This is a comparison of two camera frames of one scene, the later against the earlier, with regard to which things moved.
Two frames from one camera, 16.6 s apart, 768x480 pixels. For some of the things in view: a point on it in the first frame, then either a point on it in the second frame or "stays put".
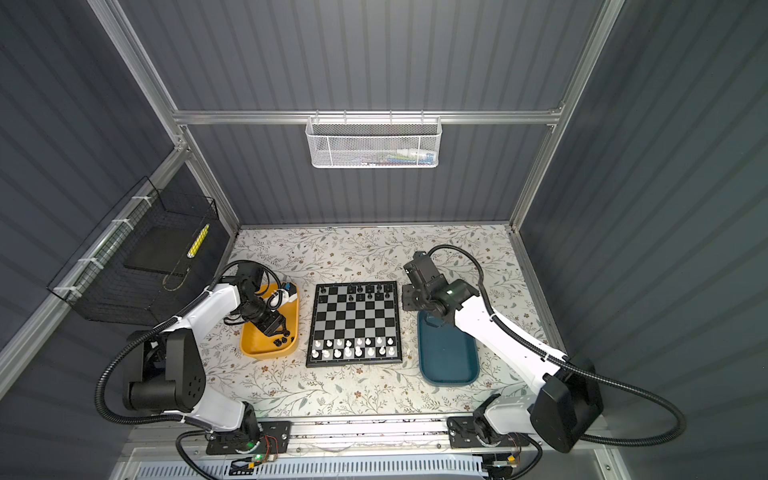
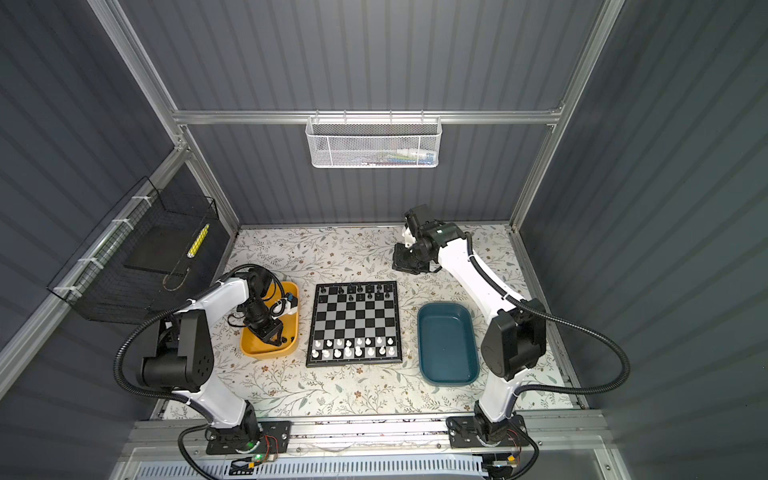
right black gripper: (407, 302) → (399, 264)
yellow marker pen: (192, 252) stays put
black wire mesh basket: (156, 253) stays put
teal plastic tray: (447, 355) stays put
